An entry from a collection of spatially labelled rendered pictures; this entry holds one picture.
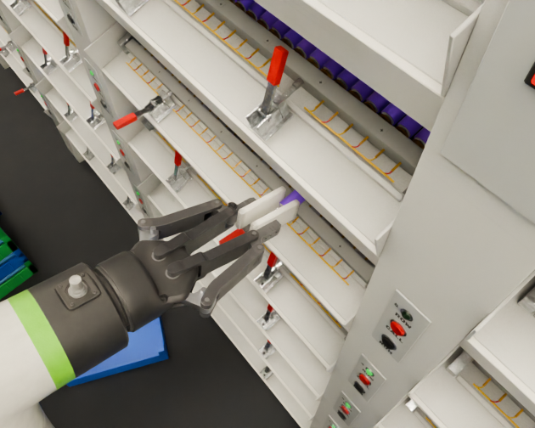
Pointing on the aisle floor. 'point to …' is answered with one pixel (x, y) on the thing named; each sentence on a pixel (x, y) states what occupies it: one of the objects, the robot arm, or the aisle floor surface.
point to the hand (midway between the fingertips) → (267, 214)
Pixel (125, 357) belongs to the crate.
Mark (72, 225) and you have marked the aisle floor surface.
